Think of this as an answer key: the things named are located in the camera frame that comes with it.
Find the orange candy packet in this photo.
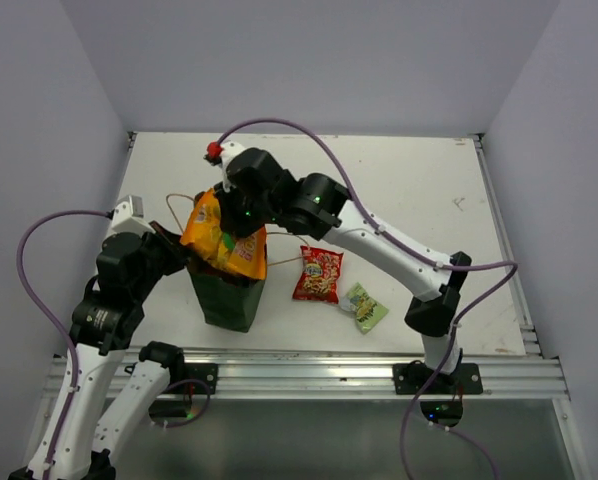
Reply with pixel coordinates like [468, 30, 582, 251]
[180, 188, 268, 280]

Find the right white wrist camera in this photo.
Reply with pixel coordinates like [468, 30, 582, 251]
[204, 141, 246, 192]

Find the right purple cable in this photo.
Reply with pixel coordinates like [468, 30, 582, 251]
[217, 118, 520, 480]

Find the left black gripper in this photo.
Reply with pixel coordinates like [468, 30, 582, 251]
[133, 219, 197, 300]

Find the red snack packet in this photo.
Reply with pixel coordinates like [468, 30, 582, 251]
[292, 246, 343, 304]

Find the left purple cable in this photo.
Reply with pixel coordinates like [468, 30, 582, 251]
[17, 209, 211, 480]

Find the green paper bag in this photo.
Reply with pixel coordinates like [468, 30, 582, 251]
[166, 192, 313, 334]

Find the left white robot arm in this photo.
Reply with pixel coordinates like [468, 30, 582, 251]
[10, 221, 189, 479]

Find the aluminium mounting rail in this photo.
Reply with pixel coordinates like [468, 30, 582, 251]
[46, 344, 570, 401]

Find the small green snack packet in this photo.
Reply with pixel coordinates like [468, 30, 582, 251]
[339, 282, 389, 334]

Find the purple cable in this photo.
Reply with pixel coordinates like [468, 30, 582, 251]
[217, 118, 520, 480]
[17, 209, 211, 480]

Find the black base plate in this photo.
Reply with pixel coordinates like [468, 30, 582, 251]
[392, 361, 484, 395]
[170, 362, 219, 395]

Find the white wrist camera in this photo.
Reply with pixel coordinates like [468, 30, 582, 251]
[204, 141, 246, 192]
[109, 195, 154, 236]

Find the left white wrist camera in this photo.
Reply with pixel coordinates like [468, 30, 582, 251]
[109, 195, 154, 236]

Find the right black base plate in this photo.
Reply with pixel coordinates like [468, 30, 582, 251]
[392, 361, 484, 395]

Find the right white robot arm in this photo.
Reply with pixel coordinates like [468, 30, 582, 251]
[205, 142, 471, 393]

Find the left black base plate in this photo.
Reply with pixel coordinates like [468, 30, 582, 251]
[170, 362, 219, 395]

